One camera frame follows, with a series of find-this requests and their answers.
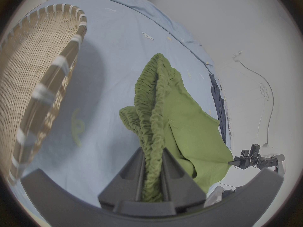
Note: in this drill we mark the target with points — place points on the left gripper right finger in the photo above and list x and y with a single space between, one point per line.
182 185

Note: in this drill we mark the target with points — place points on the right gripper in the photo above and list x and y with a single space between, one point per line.
241 162

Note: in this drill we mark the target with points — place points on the green shorts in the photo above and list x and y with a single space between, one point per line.
189 131

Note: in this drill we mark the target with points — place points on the dark blue garment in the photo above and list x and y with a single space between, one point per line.
219 107

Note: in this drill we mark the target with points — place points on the round woven basket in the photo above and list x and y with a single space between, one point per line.
30 63

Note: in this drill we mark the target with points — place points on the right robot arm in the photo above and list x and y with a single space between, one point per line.
265 162

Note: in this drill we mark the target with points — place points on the pale blue quilt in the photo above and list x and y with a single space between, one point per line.
142 8

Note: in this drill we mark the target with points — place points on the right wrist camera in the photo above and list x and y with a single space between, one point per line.
244 152

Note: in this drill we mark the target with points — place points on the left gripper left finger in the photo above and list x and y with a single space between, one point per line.
123 185

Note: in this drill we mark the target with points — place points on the bed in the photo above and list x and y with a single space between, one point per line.
113 79

